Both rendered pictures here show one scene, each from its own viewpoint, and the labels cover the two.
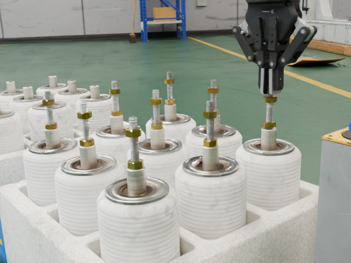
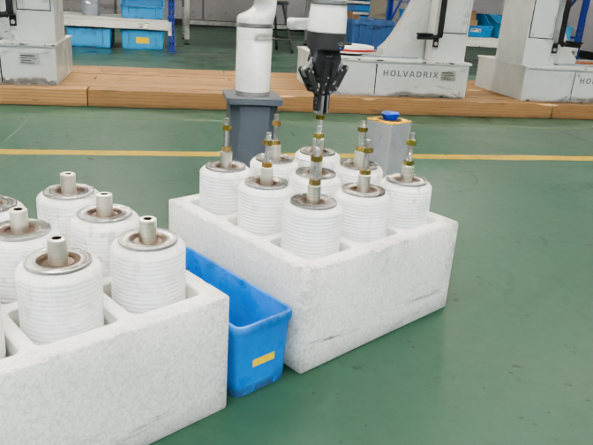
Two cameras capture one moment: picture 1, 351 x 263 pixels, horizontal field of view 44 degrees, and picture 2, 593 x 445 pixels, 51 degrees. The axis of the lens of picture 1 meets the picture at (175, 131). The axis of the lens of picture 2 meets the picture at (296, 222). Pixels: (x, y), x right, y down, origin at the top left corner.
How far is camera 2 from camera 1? 1.37 m
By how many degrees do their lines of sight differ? 89
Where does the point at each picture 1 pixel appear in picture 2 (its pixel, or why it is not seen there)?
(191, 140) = (288, 167)
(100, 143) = (289, 192)
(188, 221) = not seen: hidden behind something
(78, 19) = not seen: outside the picture
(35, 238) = (379, 260)
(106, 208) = (428, 189)
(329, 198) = (393, 154)
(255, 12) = (321, 56)
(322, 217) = (389, 167)
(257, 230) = not seen: hidden behind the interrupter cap
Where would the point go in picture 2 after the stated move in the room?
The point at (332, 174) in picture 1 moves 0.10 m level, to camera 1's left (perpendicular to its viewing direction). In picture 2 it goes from (394, 141) to (405, 153)
